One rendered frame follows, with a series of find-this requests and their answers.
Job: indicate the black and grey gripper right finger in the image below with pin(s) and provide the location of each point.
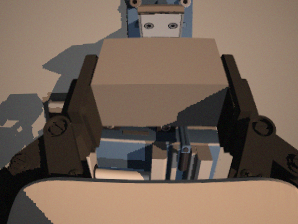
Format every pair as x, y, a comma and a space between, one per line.
251, 138

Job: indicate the grey rectangular block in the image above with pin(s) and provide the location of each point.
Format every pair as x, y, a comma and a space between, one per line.
159, 81

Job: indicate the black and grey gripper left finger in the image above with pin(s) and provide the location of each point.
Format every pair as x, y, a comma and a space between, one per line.
79, 129

